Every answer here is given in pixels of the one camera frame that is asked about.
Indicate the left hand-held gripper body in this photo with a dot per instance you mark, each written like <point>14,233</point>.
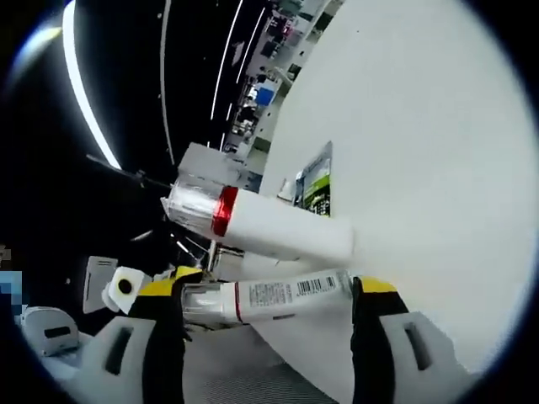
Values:
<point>122,286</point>

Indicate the white ceiling air conditioner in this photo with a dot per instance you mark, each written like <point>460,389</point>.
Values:
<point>99,286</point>

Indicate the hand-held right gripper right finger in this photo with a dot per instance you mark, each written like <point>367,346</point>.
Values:
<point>375,357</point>

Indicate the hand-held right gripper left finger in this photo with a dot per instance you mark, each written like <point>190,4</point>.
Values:
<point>164,357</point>

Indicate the red collar skincare bottle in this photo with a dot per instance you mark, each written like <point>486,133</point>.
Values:
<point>286,229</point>

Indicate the white skincare tube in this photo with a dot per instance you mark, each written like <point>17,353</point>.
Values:
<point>269,294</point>

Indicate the green black skincare sachet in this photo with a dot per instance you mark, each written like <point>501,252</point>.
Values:
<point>320,185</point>

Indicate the white device with dark slot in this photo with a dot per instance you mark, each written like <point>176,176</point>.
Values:
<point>54,336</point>

